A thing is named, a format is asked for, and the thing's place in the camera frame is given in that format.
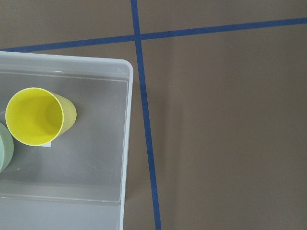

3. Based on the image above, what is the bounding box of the mint green plastic bowl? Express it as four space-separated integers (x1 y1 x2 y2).
0 123 14 172

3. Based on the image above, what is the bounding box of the yellow plastic cup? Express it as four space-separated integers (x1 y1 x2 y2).
5 87 77 146

